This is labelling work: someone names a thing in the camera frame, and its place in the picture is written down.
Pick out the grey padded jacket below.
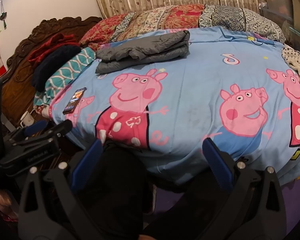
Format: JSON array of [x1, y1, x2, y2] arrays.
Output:
[[95, 29, 190, 74]]

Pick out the teal wave-patterned pillow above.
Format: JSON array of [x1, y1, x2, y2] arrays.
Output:
[[34, 47, 97, 107]]

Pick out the purple floor mat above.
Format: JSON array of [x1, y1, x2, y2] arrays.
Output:
[[150, 172, 300, 220]]

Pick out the dark navy cloth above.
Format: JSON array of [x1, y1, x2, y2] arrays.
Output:
[[31, 45, 82, 92]]

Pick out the red cloth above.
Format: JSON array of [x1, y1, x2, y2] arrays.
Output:
[[27, 32, 82, 64]]

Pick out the patchwork floral quilt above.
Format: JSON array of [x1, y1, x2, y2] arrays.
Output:
[[79, 4, 285, 50]]

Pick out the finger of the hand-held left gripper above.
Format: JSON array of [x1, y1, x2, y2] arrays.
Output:
[[9, 120, 50, 139], [14, 119, 73, 147]]

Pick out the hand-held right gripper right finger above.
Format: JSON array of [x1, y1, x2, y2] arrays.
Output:
[[202, 137, 287, 230]]

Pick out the white mug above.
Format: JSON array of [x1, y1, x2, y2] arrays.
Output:
[[19, 110, 35, 128]]

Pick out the blue cartoon printed blanket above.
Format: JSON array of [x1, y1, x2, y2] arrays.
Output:
[[49, 26, 300, 188]]

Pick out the black smartphone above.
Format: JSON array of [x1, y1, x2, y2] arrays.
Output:
[[62, 87, 87, 115]]

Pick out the person's black pants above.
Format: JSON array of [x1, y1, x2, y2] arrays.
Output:
[[77, 140, 230, 240]]

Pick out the person's left hand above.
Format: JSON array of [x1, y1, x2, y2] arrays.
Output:
[[0, 186, 17, 218]]

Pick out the clear plastic storage box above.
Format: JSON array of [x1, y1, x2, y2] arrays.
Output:
[[259, 0, 300, 48]]

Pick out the green hanging ornament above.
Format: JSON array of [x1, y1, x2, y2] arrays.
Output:
[[0, 0, 8, 28]]

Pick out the carved wooden headboard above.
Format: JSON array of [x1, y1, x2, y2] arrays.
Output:
[[1, 16, 103, 128]]

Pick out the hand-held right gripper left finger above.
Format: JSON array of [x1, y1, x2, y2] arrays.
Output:
[[17, 138, 104, 230]]

